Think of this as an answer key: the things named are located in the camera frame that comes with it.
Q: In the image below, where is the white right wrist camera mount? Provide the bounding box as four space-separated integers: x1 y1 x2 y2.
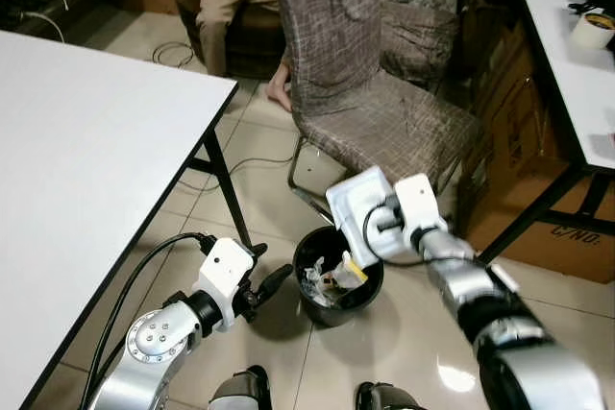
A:
393 174 451 239

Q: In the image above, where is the brown patterned fabric chair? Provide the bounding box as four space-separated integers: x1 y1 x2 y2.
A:
263 0 482 230

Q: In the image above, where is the grey left robot leg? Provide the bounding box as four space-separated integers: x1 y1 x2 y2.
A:
206 365 272 410

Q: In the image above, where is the crumpled clear plastic trash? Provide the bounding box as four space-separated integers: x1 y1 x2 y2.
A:
302 255 334 302

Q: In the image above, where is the grey right robot leg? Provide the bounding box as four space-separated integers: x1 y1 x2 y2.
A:
355 380 430 410

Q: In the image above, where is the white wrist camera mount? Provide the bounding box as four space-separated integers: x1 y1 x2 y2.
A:
393 174 451 239
196 236 257 327

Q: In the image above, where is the dark brown sofa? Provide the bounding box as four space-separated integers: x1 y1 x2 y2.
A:
171 0 291 81

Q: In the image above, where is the patterned cushioned chair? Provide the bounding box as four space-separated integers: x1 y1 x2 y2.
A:
379 0 463 86

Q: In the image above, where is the person in khaki trousers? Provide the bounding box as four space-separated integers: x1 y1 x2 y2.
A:
196 0 295 114

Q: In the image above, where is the brown cardboard box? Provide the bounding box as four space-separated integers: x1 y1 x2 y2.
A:
459 14 615 286

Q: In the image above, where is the long white black-framed table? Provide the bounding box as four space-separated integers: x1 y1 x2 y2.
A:
478 0 615 267

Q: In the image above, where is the white foam food container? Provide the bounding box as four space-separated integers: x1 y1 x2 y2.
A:
324 165 416 264

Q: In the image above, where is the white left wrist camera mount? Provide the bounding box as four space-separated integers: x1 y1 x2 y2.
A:
196 236 257 327

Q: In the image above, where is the grey robot leg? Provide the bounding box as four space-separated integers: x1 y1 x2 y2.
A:
355 380 430 410
206 365 272 410

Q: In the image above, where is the white tape roll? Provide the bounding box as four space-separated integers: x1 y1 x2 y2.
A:
569 11 615 52

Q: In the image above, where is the coiled thin floor cable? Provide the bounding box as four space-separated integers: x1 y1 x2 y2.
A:
148 39 199 71

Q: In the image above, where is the black round rubbish bin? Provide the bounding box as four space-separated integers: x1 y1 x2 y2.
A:
292 225 386 328

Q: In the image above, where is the yellow white carton trash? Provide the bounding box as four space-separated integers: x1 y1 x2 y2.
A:
331 251 370 290

